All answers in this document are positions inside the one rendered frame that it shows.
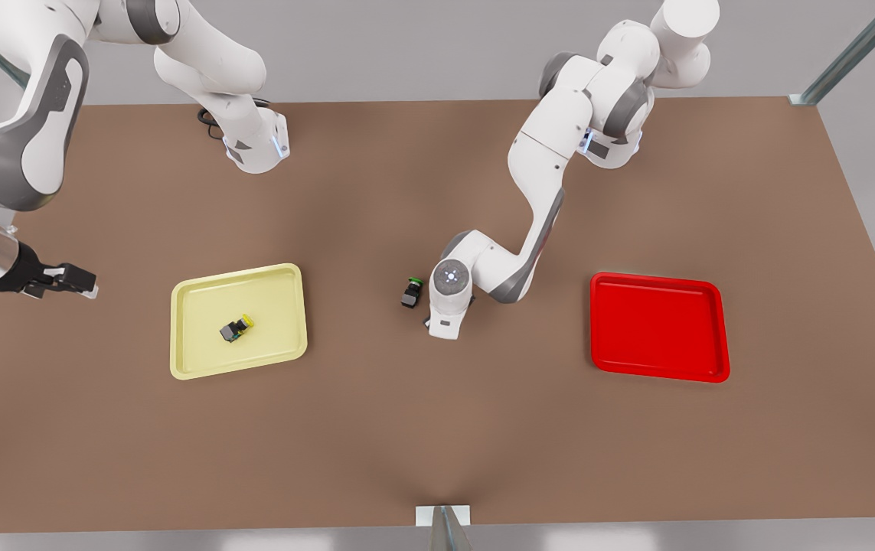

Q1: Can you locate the yellow tray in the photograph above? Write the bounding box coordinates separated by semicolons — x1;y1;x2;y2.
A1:
170;263;308;380

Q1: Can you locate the red tray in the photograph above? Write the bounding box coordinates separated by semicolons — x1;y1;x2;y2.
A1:
590;272;731;384

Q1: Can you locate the yellow push-button switch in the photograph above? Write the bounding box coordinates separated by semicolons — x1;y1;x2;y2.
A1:
219;313;256;344

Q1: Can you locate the black cable loop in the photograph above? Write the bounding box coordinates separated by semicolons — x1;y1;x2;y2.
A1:
197;106;227;143

